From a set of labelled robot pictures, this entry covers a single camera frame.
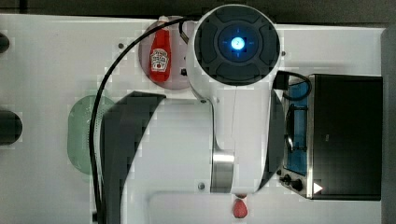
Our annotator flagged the grey round plate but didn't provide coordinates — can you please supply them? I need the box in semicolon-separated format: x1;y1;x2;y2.
138;21;194;91

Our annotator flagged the black cylinder holder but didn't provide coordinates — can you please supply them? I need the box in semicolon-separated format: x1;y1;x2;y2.
0;110;22;146

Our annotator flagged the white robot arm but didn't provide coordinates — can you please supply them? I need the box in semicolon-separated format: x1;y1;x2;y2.
100;5;282;224

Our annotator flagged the light red strawberry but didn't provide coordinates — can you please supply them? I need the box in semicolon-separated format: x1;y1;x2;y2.
233;199;248;218

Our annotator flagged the black toaster oven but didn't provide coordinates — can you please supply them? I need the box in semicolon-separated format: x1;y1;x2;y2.
277;74;383;201

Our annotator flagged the red ketchup bottle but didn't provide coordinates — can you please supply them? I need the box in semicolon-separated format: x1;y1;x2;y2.
149;27;172;82

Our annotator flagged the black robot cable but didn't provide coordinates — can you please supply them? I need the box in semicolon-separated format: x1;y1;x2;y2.
89;17;197;224

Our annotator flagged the dark red strawberry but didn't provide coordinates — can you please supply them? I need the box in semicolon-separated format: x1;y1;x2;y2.
235;194;247;199

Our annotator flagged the black cup at edge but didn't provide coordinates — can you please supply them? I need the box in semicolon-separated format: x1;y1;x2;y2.
0;34;10;53

